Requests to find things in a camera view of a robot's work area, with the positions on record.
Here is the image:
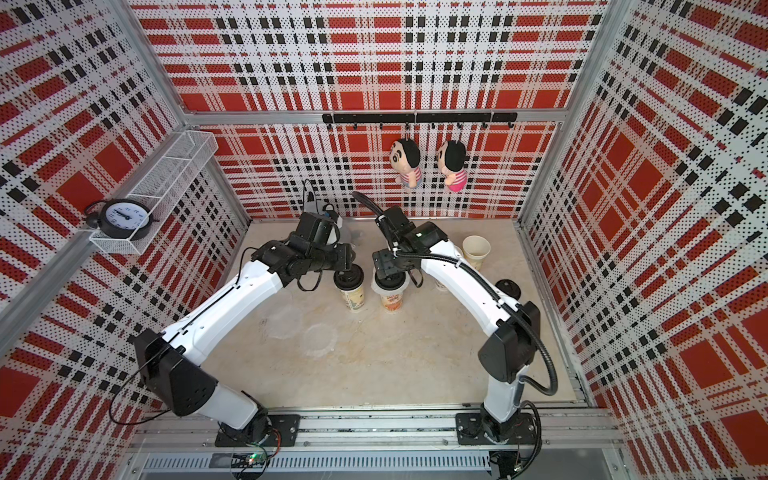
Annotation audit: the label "black hook rail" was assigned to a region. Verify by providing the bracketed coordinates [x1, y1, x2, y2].
[321, 111, 519, 127]

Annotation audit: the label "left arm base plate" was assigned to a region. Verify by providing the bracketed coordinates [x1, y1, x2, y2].
[215, 414, 301, 448]

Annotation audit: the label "hanging doll pink dress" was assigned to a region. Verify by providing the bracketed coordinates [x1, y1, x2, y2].
[437, 140, 468, 193]

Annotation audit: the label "black wall clock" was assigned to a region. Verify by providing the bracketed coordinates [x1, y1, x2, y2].
[84, 198, 158, 241]

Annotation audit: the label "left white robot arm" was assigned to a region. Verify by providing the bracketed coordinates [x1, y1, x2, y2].
[133, 212, 355, 445]

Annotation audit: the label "hanging doll blue shorts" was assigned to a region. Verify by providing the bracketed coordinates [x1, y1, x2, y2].
[389, 138, 422, 189]

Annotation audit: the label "white wire basket shelf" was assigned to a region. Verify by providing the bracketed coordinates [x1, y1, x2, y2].
[89, 130, 218, 255]

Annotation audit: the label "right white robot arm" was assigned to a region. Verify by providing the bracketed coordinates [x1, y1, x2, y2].
[370, 206, 559, 444]

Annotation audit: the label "paper milk tea cup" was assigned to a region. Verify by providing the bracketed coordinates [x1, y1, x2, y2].
[341, 285, 365, 311]

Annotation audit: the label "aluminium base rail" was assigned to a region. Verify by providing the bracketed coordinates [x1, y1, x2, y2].
[117, 404, 634, 479]

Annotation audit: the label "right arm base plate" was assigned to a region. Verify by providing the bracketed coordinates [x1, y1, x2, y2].
[455, 412, 539, 446]

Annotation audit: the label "black cup lid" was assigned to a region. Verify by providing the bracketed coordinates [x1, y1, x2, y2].
[495, 279, 522, 301]
[374, 272, 406, 290]
[333, 264, 365, 292]

